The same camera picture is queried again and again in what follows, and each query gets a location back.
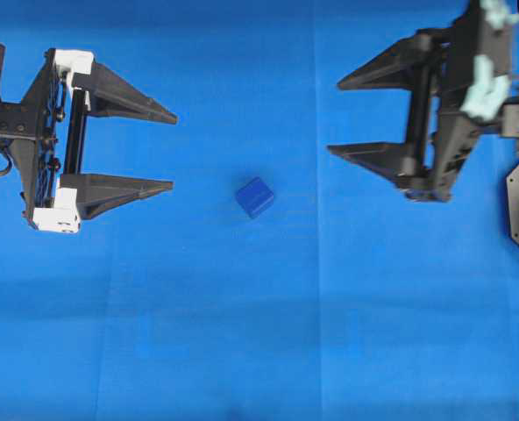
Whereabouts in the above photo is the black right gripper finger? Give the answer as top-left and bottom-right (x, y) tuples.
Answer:
(327, 142), (413, 181)
(337, 34), (432, 91)

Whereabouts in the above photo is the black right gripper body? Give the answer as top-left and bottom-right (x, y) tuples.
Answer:
(396, 1), (519, 202)

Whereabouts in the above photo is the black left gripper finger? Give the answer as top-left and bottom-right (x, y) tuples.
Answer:
(60, 174), (174, 220)
(72, 61), (178, 125)

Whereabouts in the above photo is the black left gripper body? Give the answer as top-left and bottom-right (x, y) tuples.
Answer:
(0, 48), (95, 233)

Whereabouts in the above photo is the blue cube block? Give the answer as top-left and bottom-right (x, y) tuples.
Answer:
(234, 177), (275, 219)

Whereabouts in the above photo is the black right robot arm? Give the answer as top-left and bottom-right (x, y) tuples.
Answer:
(328, 1), (519, 202)

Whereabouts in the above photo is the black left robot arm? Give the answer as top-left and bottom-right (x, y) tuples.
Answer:
(0, 44), (177, 234)

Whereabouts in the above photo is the blue table mat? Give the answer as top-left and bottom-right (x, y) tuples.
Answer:
(0, 1), (519, 420)

